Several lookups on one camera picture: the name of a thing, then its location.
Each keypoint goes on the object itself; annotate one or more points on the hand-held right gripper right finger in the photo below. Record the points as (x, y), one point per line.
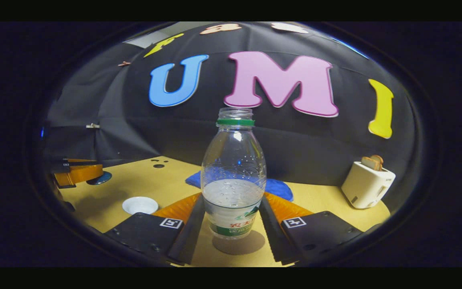
(273, 237)

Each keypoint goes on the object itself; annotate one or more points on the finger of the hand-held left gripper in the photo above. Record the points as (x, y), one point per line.
(80, 173)
(60, 165)

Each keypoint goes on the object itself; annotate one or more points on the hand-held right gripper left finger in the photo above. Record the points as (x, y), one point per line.
(193, 233)

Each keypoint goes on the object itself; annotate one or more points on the clear plastic water bottle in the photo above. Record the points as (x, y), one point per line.
(233, 192)

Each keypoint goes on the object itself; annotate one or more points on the white teacup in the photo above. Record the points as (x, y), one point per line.
(140, 204)

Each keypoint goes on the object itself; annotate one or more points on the white cloth clip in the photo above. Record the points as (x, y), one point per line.
(92, 126)

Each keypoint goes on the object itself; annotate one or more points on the blue towel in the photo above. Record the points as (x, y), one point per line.
(279, 188)

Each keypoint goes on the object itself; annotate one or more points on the black backdrop cloth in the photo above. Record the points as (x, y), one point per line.
(295, 140)

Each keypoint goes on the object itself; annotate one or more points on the white toaster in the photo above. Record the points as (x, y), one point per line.
(365, 186)

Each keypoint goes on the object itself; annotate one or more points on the brown cloth clip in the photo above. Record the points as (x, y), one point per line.
(124, 63)

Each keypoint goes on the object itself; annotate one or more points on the toast slice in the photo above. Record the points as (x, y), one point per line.
(379, 160)
(369, 163)

